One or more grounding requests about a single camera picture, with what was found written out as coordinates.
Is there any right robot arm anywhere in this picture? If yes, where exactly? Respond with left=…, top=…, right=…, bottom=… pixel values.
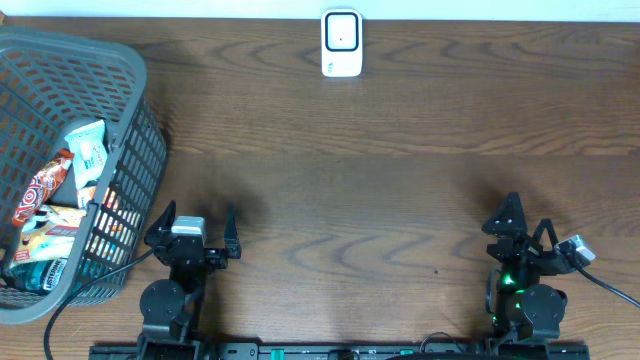
left=482, top=192, right=567, bottom=354

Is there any yellow snack chip bag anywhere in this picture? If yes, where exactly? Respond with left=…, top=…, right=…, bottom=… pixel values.
left=9, top=205, right=86, bottom=268

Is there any grey plastic shopping basket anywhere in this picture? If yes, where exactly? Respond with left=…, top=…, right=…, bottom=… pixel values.
left=1, top=26, right=167, bottom=325

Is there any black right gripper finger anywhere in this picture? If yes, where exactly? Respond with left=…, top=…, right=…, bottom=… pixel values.
left=530, top=218, right=558, bottom=250
left=481, top=192, right=528, bottom=237

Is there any blue Listerine mouthwash bottle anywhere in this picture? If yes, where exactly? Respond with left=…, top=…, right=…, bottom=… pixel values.
left=2, top=258, right=67, bottom=295

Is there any red brown snack bar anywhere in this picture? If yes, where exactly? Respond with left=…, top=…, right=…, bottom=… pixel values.
left=11, top=149, right=74, bottom=227

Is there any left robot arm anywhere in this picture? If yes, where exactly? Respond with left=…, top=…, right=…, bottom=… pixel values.
left=133, top=201, right=242, bottom=360

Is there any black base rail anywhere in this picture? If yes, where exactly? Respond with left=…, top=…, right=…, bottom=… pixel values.
left=88, top=341, right=591, bottom=360

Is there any mint green wipes pack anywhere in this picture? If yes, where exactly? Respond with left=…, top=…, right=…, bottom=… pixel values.
left=64, top=120, right=108, bottom=190

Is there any left camera cable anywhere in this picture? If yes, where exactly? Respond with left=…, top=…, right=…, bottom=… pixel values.
left=43, top=248, right=157, bottom=360

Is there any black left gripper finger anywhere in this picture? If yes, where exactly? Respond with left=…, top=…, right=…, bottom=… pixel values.
left=144, top=200, right=176, bottom=246
left=223, top=206, right=242, bottom=259

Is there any orange Kleenex tissue pack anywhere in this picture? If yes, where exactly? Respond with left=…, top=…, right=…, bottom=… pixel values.
left=77, top=186, right=119, bottom=210

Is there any white barcode scanner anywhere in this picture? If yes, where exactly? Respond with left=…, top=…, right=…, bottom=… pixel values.
left=321, top=8, right=363, bottom=78

